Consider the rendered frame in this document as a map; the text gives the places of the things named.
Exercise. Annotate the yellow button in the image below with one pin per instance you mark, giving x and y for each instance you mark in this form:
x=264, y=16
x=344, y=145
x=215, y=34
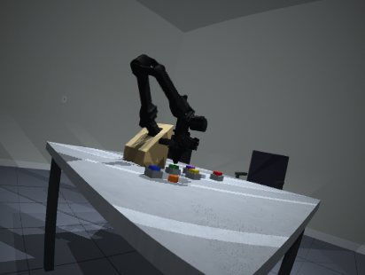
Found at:
x=193, y=174

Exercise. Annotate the blue button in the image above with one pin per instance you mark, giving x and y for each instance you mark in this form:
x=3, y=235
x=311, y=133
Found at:
x=153, y=172

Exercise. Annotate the green button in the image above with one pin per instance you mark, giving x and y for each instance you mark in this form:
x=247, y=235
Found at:
x=173, y=169

